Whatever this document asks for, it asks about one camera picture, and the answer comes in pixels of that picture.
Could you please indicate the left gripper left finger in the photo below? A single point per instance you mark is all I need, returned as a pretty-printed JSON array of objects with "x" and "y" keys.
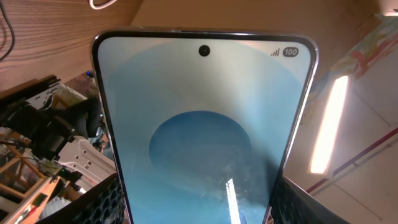
[{"x": 103, "y": 204}]

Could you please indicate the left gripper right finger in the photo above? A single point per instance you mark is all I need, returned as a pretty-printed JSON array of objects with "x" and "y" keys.
[{"x": 293, "y": 205}]

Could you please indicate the Galaxy S25 smartphone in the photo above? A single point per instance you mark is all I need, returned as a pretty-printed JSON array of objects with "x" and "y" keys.
[{"x": 201, "y": 123}]

